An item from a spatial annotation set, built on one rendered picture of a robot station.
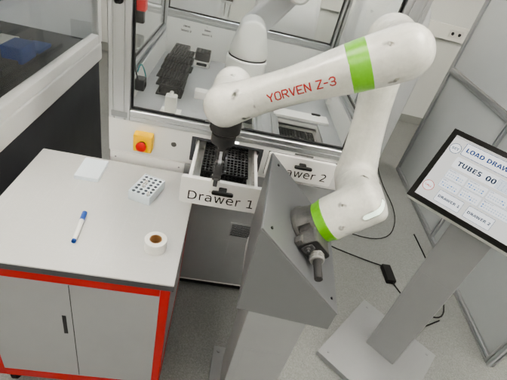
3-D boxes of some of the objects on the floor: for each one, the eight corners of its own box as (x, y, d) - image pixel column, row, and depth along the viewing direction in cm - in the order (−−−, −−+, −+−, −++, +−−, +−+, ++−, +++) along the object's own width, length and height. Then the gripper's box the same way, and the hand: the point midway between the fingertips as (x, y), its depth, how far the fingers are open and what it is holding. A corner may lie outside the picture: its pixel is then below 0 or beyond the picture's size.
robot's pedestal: (272, 426, 155) (334, 321, 111) (202, 414, 153) (236, 302, 109) (274, 358, 179) (325, 250, 135) (213, 347, 177) (245, 233, 133)
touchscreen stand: (394, 427, 165) (549, 282, 106) (315, 353, 186) (408, 197, 127) (432, 358, 199) (566, 218, 140) (362, 302, 220) (452, 160, 160)
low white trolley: (158, 402, 153) (174, 286, 109) (-2, 387, 145) (-54, 254, 101) (179, 289, 199) (198, 175, 155) (60, 272, 191) (43, 148, 147)
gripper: (213, 119, 116) (204, 179, 130) (210, 139, 106) (200, 202, 120) (237, 123, 117) (225, 182, 131) (236, 144, 107) (222, 206, 121)
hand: (214, 184), depth 124 cm, fingers closed
